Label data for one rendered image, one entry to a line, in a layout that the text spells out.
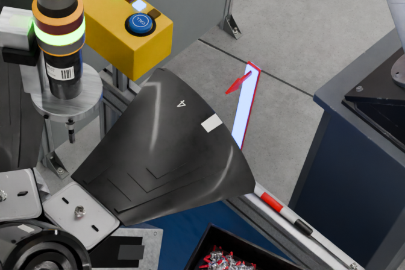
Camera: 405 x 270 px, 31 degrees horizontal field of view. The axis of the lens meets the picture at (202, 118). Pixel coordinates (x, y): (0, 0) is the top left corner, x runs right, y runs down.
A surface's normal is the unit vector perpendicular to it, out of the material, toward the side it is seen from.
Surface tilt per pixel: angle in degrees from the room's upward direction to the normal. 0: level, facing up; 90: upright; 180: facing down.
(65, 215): 6
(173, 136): 14
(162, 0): 90
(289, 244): 90
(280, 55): 0
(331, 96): 0
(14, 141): 44
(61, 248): 50
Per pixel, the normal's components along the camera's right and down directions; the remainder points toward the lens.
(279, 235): -0.67, 0.57
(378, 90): -0.40, -0.84
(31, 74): -0.13, 0.81
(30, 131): 0.02, 0.19
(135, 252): 0.62, 0.08
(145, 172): 0.26, -0.55
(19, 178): -0.18, 0.28
